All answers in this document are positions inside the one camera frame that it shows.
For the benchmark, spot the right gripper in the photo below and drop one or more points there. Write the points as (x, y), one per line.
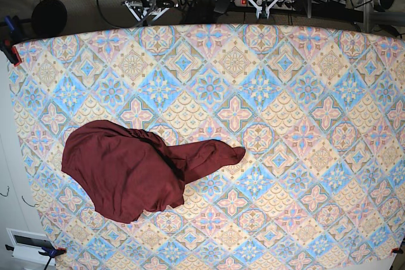
(143, 6)

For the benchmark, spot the maroon long-sleeve t-shirt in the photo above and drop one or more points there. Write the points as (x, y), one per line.
(128, 171)

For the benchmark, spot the white power strip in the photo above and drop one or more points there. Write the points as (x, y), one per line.
(263, 3)

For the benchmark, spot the patterned tile tablecloth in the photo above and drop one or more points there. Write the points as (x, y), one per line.
(320, 113)

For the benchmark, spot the blue clamp upper left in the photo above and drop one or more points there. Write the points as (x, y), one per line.
(14, 27)

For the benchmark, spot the blue clamp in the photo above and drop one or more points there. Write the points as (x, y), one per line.
(47, 252)
(14, 27)

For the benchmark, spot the orange black clamp upper left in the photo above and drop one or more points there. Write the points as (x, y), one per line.
(10, 52)

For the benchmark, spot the blue clamp lower left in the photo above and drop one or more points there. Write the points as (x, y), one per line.
(47, 252)

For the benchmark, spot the white floor outlet box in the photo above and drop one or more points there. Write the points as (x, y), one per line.
(27, 245)

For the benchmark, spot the orange clamp lower right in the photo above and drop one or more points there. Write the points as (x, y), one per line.
(397, 251)

